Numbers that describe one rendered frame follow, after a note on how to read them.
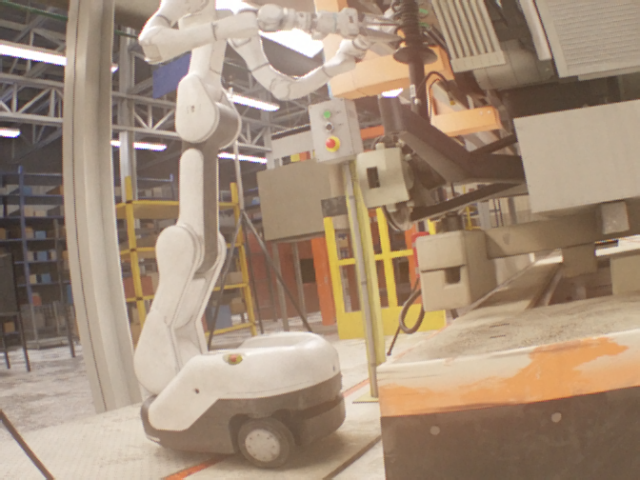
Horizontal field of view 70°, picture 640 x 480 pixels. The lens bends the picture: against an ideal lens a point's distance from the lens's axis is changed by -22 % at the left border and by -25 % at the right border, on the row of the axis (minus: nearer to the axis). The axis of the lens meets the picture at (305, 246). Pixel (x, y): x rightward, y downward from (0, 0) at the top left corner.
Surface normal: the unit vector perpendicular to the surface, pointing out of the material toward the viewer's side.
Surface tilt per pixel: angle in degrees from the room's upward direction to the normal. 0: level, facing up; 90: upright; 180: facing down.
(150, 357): 90
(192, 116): 90
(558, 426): 90
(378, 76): 90
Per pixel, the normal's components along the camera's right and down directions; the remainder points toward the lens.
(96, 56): 0.86, -0.14
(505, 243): -0.50, 0.04
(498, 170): 0.26, -0.07
